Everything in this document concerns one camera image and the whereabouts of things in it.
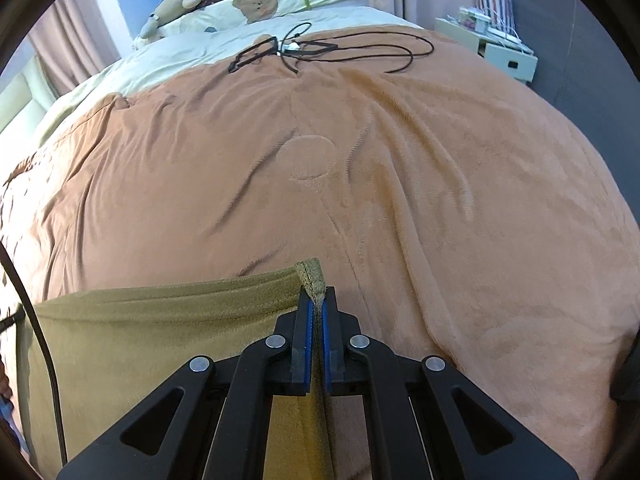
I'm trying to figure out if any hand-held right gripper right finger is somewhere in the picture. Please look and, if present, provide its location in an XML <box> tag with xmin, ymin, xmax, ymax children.
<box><xmin>322</xmin><ymin>285</ymin><xmax>576</xmax><ymax>480</ymax></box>

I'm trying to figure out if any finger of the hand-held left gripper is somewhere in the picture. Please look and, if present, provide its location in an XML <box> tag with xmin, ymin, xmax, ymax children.
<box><xmin>0</xmin><ymin>307</ymin><xmax>26</xmax><ymax>333</ymax></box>

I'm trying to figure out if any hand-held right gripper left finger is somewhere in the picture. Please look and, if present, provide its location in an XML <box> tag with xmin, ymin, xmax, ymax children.
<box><xmin>55</xmin><ymin>285</ymin><xmax>316</xmax><ymax>480</ymax></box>

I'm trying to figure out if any olive printed t-shirt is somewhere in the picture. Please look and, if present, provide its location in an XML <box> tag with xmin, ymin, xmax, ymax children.
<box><xmin>20</xmin><ymin>257</ymin><xmax>341</xmax><ymax>480</ymax></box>

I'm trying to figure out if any brown blanket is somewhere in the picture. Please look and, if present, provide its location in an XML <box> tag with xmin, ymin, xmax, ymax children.
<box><xmin>0</xmin><ymin>27</ymin><xmax>640</xmax><ymax>480</ymax></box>

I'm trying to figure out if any cream padded headboard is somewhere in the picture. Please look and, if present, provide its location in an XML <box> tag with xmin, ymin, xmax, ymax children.
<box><xmin>0</xmin><ymin>55</ymin><xmax>66</xmax><ymax>146</ymax></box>

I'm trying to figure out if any cream duvet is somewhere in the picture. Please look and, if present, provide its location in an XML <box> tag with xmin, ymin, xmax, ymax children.
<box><xmin>32</xmin><ymin>5</ymin><xmax>423</xmax><ymax>148</ymax></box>

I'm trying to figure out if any cream nightstand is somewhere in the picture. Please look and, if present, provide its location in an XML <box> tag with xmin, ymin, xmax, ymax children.
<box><xmin>434</xmin><ymin>7</ymin><xmax>540</xmax><ymax>86</ymax></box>

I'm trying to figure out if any pile of plush toys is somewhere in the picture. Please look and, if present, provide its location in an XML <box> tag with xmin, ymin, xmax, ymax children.
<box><xmin>132</xmin><ymin>0</ymin><xmax>371</xmax><ymax>51</ymax></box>

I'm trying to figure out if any beige plush toy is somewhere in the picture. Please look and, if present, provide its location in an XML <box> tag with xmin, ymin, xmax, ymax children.
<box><xmin>137</xmin><ymin>0</ymin><xmax>213</xmax><ymax>41</ymax></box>

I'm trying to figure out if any small white pink box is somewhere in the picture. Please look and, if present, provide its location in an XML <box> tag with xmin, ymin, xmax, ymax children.
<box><xmin>457</xmin><ymin>6</ymin><xmax>493</xmax><ymax>31</ymax></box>

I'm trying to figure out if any striped gift bag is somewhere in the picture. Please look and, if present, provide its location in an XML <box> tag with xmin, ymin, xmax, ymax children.
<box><xmin>472</xmin><ymin>0</ymin><xmax>516</xmax><ymax>36</ymax></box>

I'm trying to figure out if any black cable bundle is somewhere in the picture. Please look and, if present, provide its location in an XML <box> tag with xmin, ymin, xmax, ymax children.
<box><xmin>227</xmin><ymin>22</ymin><xmax>435</xmax><ymax>76</ymax></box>

